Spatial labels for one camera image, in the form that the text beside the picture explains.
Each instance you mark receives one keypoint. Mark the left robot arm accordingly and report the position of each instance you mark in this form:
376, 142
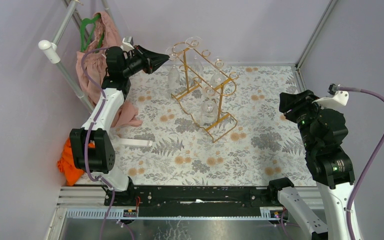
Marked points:
91, 146

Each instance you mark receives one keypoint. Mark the floral tablecloth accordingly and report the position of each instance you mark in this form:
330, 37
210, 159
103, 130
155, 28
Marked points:
253, 146

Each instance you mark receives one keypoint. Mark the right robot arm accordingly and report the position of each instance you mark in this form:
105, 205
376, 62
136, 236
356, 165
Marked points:
322, 129

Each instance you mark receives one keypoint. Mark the gold wire wine glass rack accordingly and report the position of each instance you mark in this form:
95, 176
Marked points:
200, 83

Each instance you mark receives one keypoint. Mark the green clothes hanger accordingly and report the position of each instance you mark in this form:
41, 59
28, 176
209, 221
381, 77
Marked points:
87, 29

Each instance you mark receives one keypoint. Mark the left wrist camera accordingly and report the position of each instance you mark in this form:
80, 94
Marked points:
127, 43

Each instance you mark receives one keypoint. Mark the silver clothes rail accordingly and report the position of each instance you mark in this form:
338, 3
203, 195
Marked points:
66, 42

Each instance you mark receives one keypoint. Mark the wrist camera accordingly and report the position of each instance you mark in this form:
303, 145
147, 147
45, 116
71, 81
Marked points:
338, 98
127, 43

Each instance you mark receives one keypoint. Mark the pink shorts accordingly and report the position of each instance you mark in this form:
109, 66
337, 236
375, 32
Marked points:
93, 67

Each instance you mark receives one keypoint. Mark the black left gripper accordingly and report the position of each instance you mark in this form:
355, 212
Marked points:
147, 62

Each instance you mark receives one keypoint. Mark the orange cloth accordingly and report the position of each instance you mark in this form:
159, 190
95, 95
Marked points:
66, 165

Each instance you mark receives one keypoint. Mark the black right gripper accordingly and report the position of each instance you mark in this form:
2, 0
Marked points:
296, 101

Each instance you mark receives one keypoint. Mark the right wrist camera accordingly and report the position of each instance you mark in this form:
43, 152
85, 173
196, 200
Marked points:
338, 98

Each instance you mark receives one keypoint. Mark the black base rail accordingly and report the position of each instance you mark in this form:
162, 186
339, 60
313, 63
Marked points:
193, 201

